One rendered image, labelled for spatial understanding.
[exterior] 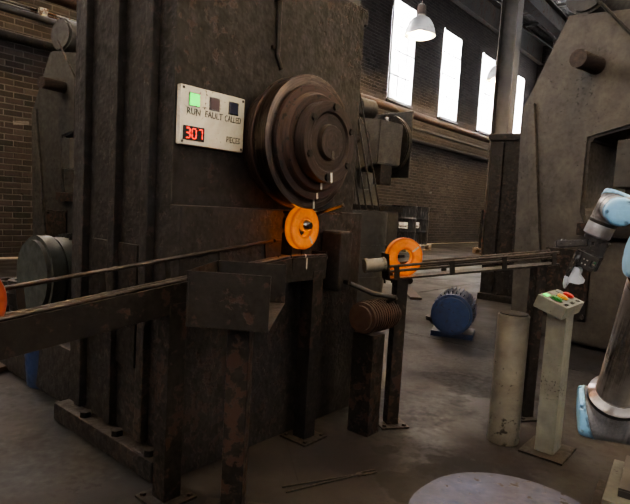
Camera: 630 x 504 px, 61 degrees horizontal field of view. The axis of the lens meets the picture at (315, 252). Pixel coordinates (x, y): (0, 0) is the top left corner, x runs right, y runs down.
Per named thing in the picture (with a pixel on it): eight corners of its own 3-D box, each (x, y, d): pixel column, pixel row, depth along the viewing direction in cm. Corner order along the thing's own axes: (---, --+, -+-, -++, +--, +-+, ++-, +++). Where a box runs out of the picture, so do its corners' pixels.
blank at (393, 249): (396, 282, 222) (400, 283, 219) (377, 251, 218) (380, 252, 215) (425, 260, 224) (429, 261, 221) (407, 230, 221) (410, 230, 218)
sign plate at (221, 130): (175, 143, 165) (177, 83, 164) (238, 152, 185) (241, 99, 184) (179, 143, 164) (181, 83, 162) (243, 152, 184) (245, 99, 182)
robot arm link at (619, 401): (639, 458, 155) (722, 258, 109) (572, 446, 161) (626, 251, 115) (632, 413, 166) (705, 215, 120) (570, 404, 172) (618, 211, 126)
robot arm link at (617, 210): (648, 198, 165) (639, 195, 176) (606, 197, 168) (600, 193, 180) (644, 229, 167) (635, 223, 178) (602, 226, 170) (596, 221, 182)
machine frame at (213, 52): (49, 417, 212) (56, -45, 197) (250, 365, 295) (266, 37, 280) (154, 486, 166) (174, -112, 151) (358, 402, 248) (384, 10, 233)
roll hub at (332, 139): (344, 104, 197) (344, 180, 202) (292, 99, 176) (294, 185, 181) (356, 102, 193) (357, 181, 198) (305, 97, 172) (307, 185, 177)
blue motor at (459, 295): (426, 339, 380) (430, 291, 377) (437, 324, 433) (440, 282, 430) (471, 345, 369) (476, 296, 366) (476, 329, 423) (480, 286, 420)
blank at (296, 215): (278, 223, 188) (285, 223, 186) (302, 197, 197) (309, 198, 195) (294, 256, 196) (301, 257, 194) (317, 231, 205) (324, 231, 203)
